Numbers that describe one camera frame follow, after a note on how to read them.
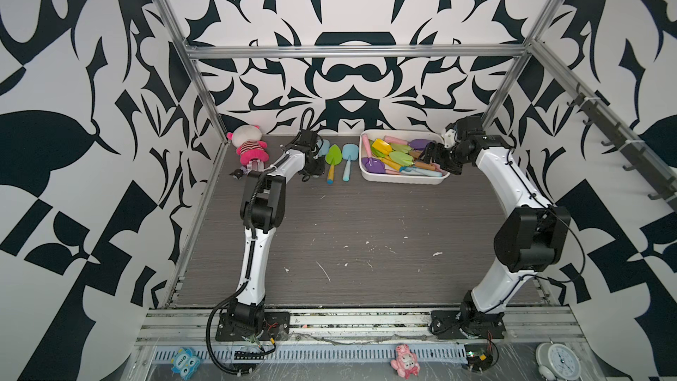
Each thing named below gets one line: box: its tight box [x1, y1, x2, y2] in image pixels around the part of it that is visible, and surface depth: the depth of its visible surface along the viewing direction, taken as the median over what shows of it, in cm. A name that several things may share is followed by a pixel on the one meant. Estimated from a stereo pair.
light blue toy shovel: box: [342, 143, 359, 182], surface depth 116 cm
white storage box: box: [358, 129, 451, 186], surface depth 110 cm
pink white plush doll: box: [226, 124, 269, 172], surface depth 113 cm
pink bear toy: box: [390, 343, 421, 380], surface depth 68 cm
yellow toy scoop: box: [371, 138, 393, 155], surface depth 117 cm
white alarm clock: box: [535, 341, 582, 381], surface depth 67 cm
